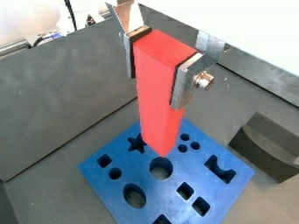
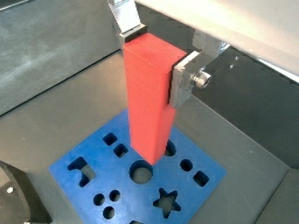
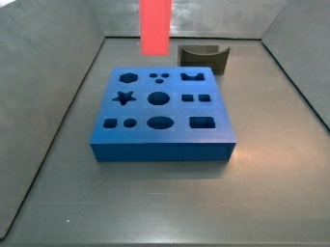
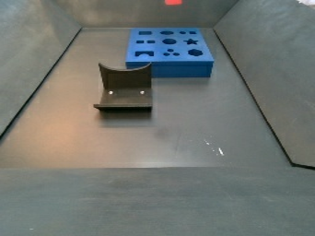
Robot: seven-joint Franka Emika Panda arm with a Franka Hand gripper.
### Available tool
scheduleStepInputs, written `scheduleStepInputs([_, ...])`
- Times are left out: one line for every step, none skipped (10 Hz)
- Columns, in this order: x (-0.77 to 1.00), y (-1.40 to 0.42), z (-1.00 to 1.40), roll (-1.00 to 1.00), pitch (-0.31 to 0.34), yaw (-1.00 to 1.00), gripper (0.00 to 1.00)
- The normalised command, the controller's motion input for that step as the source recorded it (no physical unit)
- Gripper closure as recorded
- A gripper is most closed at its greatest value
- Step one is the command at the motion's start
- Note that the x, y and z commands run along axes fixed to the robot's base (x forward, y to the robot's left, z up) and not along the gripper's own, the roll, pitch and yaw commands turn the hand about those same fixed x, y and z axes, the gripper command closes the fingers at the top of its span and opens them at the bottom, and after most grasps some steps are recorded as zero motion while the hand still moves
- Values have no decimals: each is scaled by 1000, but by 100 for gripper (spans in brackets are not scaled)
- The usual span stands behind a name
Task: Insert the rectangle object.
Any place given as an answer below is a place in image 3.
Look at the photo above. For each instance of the red rectangular peg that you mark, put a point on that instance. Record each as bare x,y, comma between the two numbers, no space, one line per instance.
153,16

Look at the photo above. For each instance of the blue shape-sorter block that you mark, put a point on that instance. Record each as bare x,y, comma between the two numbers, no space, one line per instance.
161,114

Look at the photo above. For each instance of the dark grey curved holder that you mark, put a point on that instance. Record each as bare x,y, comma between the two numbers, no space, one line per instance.
203,56

